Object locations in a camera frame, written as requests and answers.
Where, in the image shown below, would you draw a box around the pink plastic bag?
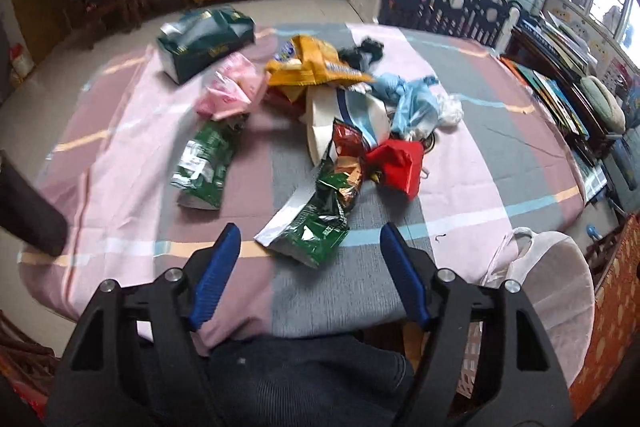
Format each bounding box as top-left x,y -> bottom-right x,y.
195,53 -> 271,120

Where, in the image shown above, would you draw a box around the dark green crumpled packet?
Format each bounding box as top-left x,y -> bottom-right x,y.
339,36 -> 385,70

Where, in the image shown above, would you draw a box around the navy play fence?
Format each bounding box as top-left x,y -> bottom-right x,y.
377,0 -> 523,50

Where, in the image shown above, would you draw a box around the orange patterned cloth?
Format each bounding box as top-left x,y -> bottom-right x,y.
570,212 -> 640,418

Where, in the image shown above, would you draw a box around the dark green tissue box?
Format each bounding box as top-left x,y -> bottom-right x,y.
156,6 -> 257,85

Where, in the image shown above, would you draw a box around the person's dark jeans legs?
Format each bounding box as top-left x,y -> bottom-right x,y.
135,332 -> 416,427

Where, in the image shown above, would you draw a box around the dark cloth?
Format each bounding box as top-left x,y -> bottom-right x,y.
0,149 -> 68,258

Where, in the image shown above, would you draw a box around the dark bookshelf with books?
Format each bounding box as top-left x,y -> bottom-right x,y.
500,14 -> 626,188

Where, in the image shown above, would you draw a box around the white plastic bag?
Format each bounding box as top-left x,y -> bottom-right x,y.
480,227 -> 596,378

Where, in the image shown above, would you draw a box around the white blue medicine box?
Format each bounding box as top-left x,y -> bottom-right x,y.
300,84 -> 391,168

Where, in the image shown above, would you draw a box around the yellow snack packet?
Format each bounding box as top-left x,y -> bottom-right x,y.
265,34 -> 373,88

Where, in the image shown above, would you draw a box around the pink grey checked tablecloth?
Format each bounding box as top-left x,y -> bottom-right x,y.
17,22 -> 588,358

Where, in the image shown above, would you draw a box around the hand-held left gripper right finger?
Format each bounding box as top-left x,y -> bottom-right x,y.
380,222 -> 573,427

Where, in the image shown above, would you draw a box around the red brown snack packet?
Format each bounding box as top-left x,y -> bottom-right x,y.
330,118 -> 371,212

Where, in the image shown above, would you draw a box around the green snack packet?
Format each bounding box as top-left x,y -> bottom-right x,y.
254,157 -> 351,269
170,119 -> 241,210

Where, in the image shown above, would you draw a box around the grey green cushion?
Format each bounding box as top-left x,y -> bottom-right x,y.
580,76 -> 626,132

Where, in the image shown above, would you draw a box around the smooth blue face mask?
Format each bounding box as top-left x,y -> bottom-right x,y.
390,84 -> 451,142

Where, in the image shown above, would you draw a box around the white plastic jug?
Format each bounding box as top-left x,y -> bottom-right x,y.
10,44 -> 36,80

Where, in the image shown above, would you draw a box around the textured blue cloth mask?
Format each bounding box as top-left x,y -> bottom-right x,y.
372,72 -> 441,105

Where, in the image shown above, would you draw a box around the red box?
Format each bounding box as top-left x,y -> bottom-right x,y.
364,138 -> 427,202

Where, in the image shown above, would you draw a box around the white plastic wad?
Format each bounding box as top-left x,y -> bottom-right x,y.
435,94 -> 463,128

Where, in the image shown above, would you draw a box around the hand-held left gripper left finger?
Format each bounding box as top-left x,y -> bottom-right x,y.
50,223 -> 242,427

